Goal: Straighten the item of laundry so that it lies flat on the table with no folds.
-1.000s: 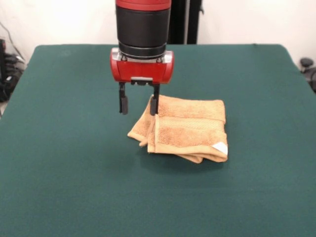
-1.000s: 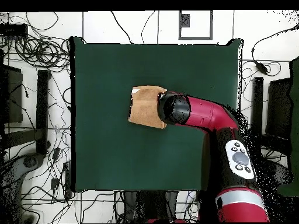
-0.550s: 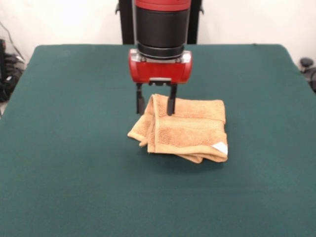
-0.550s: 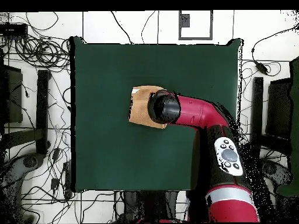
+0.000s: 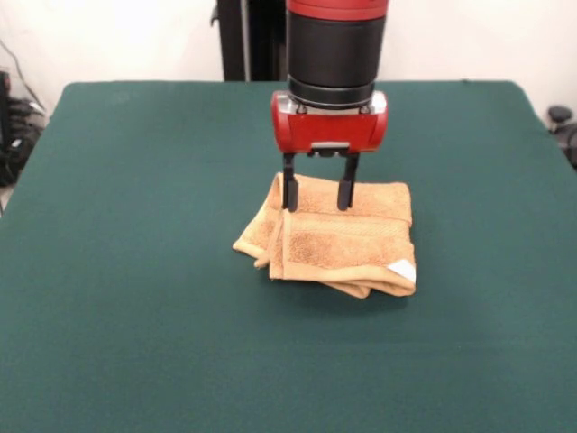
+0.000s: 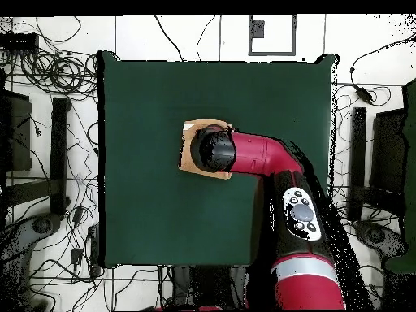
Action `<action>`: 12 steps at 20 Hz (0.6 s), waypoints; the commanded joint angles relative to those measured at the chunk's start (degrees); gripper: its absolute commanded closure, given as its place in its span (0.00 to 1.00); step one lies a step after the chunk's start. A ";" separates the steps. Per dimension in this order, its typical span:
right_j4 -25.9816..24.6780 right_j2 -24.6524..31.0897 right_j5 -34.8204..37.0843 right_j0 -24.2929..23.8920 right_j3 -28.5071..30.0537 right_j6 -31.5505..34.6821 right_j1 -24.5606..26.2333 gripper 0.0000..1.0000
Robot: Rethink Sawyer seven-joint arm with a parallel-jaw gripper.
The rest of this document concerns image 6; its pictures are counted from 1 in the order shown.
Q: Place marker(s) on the tan terry towel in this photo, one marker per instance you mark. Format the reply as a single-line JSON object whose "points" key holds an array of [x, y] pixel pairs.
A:
{"points": [[186, 159]]}

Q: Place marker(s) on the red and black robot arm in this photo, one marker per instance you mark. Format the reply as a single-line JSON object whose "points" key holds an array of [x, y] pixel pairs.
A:
{"points": [[260, 152]]}

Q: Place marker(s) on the dark green table cloth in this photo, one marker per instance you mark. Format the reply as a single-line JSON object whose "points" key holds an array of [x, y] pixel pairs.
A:
{"points": [[136, 97]]}

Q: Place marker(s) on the long black power strip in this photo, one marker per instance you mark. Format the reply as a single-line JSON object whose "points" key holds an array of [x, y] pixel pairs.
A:
{"points": [[94, 247]]}

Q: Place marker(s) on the small black plug adapter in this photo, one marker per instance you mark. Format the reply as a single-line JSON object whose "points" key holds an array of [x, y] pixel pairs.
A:
{"points": [[76, 256], [78, 214]]}

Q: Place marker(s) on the dark grey square patch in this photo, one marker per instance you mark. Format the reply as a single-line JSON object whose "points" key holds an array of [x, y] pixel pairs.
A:
{"points": [[258, 28]]}

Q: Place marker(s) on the black power adapter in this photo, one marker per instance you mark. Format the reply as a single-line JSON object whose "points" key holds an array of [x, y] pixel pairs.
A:
{"points": [[364, 95]]}

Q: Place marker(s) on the black box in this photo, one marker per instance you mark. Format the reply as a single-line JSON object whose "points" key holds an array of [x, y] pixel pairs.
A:
{"points": [[18, 136], [388, 152]]}

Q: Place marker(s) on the dark wheeled chair base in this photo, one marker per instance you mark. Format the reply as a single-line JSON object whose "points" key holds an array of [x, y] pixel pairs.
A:
{"points": [[386, 240], [22, 237]]}

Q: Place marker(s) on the grey square floor frame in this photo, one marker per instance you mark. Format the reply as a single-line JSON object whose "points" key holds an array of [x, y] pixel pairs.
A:
{"points": [[272, 53]]}

